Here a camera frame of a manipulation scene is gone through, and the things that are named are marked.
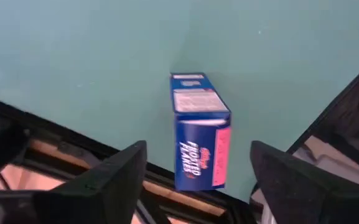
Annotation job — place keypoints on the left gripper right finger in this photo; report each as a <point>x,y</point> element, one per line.
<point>291,193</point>

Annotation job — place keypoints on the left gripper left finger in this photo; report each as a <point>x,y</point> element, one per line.
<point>104,193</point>

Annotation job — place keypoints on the blue Frosted Flakes cereal box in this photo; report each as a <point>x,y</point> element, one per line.
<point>201,149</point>

